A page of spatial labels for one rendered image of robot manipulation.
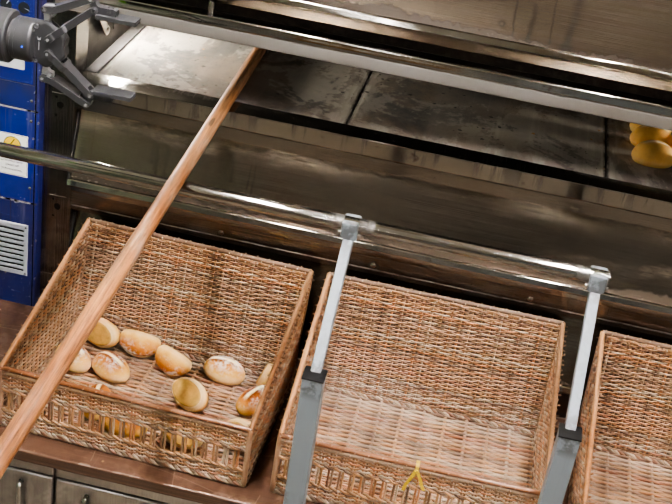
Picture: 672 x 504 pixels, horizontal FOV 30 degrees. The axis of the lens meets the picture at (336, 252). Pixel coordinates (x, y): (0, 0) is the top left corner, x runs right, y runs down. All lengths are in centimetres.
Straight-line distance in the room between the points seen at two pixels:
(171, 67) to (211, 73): 9
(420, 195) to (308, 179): 25
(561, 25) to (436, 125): 43
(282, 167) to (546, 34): 67
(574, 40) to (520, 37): 11
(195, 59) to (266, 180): 38
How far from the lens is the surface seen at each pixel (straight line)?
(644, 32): 262
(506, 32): 260
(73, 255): 294
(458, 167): 274
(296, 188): 283
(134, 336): 294
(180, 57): 305
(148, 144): 289
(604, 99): 251
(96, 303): 202
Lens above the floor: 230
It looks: 29 degrees down
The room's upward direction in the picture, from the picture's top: 9 degrees clockwise
